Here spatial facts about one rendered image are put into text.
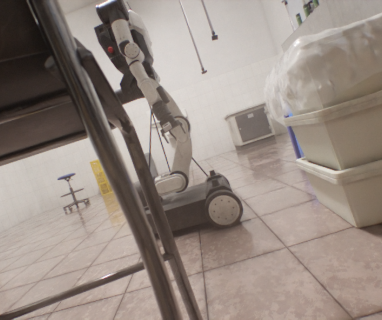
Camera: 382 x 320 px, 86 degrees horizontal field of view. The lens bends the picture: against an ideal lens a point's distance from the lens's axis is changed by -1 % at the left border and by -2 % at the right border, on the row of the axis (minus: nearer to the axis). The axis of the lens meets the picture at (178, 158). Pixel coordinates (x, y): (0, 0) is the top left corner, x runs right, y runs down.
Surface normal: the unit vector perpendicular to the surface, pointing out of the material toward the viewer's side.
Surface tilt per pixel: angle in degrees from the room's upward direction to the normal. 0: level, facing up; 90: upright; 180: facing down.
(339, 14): 90
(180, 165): 90
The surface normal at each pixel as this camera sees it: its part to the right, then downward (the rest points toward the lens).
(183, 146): 0.03, 0.48
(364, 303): -0.32, -0.95
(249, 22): -0.05, 0.07
